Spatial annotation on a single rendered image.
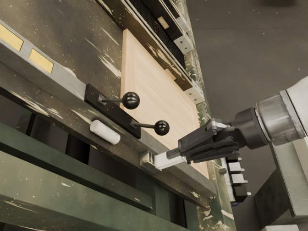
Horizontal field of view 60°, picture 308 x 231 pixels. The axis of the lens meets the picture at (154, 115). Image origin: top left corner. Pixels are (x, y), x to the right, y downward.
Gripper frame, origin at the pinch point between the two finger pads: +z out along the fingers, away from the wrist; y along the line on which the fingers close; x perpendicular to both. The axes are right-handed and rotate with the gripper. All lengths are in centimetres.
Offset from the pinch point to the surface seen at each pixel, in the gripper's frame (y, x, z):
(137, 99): -12.3, 8.1, -0.6
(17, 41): -33.2, 14.3, 11.3
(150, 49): 14, 60, 12
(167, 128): -0.6, 7.6, -0.3
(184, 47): 52, 101, 12
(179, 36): 44, 101, 11
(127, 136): 0.9, 11.2, 12.7
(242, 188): 77, 19, 6
